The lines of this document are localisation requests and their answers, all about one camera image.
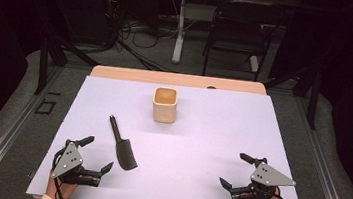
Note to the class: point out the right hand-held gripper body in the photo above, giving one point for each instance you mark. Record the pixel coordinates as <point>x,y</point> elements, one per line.
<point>269,178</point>

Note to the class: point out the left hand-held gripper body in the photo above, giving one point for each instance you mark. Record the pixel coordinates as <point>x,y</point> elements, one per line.
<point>70,163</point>

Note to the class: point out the black spatula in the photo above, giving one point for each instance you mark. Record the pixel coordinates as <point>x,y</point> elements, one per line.
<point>126,157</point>

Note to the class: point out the square wooden cup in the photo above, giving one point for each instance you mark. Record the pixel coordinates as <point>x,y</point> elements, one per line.
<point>164,111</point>

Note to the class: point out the person's left hand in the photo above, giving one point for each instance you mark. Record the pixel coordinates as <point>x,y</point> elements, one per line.
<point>67,190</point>

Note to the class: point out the white table mat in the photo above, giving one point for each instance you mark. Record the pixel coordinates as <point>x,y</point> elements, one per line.
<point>185,147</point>

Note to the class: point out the black metal stand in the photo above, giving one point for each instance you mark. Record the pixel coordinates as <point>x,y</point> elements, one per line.
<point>313,98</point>
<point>43,64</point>

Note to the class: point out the wooden table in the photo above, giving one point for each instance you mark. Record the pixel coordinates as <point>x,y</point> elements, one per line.
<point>180,79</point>

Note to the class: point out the black folding chair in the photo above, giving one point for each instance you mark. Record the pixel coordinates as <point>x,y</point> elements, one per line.
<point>239,32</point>

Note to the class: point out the white desk leg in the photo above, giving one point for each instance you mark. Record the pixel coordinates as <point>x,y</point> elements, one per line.
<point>179,39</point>

